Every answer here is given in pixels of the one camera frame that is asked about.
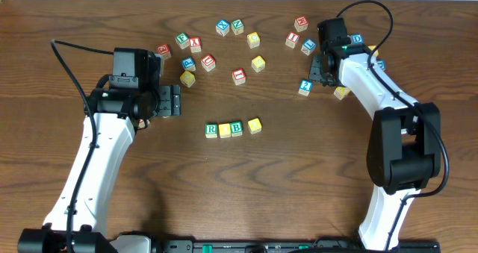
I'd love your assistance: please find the green R block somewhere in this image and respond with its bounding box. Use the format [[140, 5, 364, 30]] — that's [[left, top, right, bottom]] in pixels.
[[205, 124, 218, 138]]

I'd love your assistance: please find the green B block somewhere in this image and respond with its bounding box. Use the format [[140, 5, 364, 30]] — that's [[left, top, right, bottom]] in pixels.
[[230, 121, 243, 137]]

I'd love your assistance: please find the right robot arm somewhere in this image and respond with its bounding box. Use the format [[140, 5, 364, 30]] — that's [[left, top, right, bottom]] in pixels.
[[310, 18, 441, 251]]

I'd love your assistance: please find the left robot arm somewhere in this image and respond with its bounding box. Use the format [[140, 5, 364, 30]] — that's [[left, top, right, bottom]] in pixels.
[[17, 48, 181, 253]]

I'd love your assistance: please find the blue D block upper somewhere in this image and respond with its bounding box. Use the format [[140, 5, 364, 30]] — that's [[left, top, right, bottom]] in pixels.
[[350, 34, 364, 44]]

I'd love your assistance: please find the blue d block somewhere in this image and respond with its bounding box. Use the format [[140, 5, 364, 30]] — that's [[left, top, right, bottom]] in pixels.
[[376, 60, 386, 71], [350, 34, 364, 44]]

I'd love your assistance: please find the blue L block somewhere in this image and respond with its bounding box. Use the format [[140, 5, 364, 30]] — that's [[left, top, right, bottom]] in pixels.
[[301, 38, 317, 56]]

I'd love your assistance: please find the red block upper left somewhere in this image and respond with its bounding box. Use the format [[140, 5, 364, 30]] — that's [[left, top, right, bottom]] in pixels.
[[157, 44, 172, 60]]

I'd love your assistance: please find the red H block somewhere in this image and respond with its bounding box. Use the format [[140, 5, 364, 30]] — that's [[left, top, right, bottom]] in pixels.
[[294, 16, 309, 32]]

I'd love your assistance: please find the red I block right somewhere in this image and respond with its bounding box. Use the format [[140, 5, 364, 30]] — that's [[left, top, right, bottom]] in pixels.
[[285, 32, 299, 49]]

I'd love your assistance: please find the red i block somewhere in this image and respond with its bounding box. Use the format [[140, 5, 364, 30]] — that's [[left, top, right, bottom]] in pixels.
[[232, 68, 246, 86], [285, 32, 299, 49]]

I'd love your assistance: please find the yellow 8 block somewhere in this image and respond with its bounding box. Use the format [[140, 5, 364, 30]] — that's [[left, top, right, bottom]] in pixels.
[[368, 46, 379, 57]]

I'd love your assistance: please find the blue P block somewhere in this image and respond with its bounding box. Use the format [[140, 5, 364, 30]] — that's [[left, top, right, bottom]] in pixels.
[[181, 57, 196, 72]]

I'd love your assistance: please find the blue D block right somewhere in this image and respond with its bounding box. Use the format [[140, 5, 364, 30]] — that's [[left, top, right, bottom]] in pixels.
[[376, 60, 386, 71]]

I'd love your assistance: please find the red U block lower left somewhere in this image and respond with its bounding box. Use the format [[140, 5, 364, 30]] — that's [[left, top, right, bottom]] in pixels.
[[137, 119, 150, 130]]

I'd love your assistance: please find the red u block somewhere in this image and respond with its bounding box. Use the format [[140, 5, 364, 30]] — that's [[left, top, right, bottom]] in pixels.
[[137, 119, 150, 130], [201, 54, 216, 72]]

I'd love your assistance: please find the green F block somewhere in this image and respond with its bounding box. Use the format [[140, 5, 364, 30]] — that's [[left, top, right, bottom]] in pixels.
[[175, 32, 190, 49]]

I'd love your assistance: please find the blue 2 block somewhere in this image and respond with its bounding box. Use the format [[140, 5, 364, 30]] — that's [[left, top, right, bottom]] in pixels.
[[298, 80, 313, 96]]

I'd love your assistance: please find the red Y block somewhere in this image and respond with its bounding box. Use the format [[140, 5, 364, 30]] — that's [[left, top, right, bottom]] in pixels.
[[189, 37, 202, 53]]

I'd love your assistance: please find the red U block upper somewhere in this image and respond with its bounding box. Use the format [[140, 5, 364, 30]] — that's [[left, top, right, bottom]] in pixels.
[[201, 54, 216, 72]]

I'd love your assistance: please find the blue X block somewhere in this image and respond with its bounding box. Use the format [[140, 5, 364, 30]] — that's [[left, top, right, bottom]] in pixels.
[[215, 19, 230, 37]]

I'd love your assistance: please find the green N block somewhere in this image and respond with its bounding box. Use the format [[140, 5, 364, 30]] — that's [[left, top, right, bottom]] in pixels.
[[231, 19, 244, 35]]

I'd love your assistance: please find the red I block centre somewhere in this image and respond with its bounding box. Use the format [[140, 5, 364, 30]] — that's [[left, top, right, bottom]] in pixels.
[[232, 68, 246, 86]]

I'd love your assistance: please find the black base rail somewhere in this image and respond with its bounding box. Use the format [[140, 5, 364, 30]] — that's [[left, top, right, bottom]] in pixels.
[[108, 238, 441, 253]]

